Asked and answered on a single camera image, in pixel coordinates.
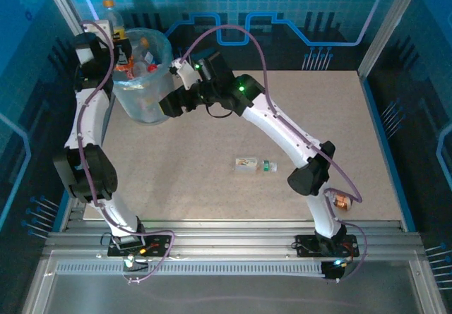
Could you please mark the translucent bin with blue liner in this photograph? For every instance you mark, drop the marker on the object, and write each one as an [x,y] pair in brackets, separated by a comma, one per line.
[141,109]

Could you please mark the clear bottle red label red cap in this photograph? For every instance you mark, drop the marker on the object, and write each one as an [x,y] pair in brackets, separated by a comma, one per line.
[152,68]

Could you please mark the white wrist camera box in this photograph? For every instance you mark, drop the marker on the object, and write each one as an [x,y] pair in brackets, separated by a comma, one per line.
[185,74]
[99,28]

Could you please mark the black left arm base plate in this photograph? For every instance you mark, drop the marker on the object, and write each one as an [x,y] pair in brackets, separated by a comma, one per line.
[159,246]

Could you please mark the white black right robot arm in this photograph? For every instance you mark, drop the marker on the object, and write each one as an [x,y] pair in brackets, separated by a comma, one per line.
[282,127]

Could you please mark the black controller box with LED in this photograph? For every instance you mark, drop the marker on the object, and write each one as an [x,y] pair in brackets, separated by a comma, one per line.
[332,270]

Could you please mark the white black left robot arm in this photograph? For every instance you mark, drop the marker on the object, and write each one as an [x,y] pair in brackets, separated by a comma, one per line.
[88,123]

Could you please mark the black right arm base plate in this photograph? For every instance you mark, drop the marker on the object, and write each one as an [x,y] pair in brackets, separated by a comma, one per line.
[307,246]

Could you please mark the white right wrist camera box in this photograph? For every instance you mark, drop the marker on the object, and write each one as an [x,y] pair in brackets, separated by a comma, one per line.
[185,74]

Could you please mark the aluminium frame post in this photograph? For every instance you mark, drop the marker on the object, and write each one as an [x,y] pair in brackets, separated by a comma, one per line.
[388,28]
[67,14]

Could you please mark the small bottle white label green neck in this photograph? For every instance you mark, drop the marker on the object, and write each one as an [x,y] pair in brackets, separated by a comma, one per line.
[245,164]

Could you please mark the aluminium front frame rail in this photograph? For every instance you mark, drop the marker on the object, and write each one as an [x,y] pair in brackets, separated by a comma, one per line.
[229,236]

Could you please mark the bottle with copper brown label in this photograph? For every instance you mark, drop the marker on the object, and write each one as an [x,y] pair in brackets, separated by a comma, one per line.
[342,202]

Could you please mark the orange juice bottle orange cap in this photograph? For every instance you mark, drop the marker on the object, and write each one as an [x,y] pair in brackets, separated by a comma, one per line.
[113,17]

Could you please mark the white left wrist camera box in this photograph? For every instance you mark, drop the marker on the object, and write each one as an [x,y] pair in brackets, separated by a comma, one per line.
[99,28]

